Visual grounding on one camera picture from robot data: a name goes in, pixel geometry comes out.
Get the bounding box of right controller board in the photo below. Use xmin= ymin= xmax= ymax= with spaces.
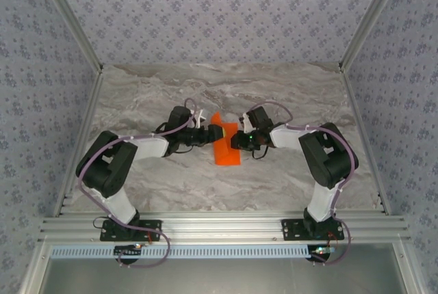
xmin=307 ymin=244 xmax=338 ymax=263

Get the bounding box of controller board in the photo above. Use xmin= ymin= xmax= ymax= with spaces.
xmin=114 ymin=244 xmax=143 ymax=260
xmin=307 ymin=244 xmax=338 ymax=263

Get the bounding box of left controller board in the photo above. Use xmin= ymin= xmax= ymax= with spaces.
xmin=114 ymin=244 xmax=143 ymax=260

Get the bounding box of grey metal panel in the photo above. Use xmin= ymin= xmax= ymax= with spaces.
xmin=23 ymin=242 xmax=422 ymax=294

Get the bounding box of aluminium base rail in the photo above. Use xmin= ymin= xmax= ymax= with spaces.
xmin=37 ymin=213 xmax=411 ymax=243

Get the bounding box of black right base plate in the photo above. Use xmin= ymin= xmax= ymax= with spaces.
xmin=281 ymin=218 xmax=344 ymax=241

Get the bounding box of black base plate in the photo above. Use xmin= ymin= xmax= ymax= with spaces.
xmin=99 ymin=219 xmax=162 ymax=242
xmin=281 ymin=218 xmax=344 ymax=241

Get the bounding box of aluminium side rail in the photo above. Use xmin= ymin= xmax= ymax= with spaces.
xmin=53 ymin=68 xmax=105 ymax=218
xmin=341 ymin=68 xmax=394 ymax=216

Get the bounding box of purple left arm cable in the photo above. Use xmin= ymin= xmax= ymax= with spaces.
xmin=77 ymin=98 xmax=209 ymax=269

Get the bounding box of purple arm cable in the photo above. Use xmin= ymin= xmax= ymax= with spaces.
xmin=77 ymin=98 xmax=209 ymax=269
xmin=244 ymin=101 xmax=360 ymax=267

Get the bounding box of white slotted cable duct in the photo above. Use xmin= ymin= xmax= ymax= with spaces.
xmin=50 ymin=245 xmax=318 ymax=260

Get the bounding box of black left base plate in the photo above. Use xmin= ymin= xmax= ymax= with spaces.
xmin=99 ymin=219 xmax=162 ymax=242

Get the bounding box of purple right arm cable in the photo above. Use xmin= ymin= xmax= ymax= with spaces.
xmin=244 ymin=101 xmax=360 ymax=267

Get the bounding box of aluminium frame post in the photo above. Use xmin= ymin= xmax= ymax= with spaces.
xmin=33 ymin=0 xmax=105 ymax=75
xmin=337 ymin=0 xmax=411 ymax=75

